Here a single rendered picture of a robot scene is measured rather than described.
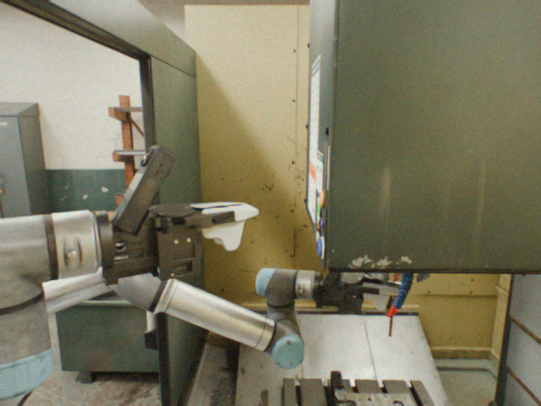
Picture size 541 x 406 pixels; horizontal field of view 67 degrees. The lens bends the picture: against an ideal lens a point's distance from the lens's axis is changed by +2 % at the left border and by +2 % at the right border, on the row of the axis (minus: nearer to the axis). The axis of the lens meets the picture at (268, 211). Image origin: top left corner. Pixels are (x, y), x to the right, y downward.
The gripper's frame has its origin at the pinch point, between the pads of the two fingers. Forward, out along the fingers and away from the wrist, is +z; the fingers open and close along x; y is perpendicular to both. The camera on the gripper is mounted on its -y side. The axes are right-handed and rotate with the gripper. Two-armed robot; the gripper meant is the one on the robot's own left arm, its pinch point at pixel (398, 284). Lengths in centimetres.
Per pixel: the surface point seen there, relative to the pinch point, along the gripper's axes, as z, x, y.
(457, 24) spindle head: 7, 32, -51
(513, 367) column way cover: 32, -31, 36
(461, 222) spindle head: 9.4, 31.0, -23.3
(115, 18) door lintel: -61, 13, -63
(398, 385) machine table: 0, -40, 54
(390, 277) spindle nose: -1.4, 7.7, -4.6
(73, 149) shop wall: -400, -318, -20
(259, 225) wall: -66, -85, 9
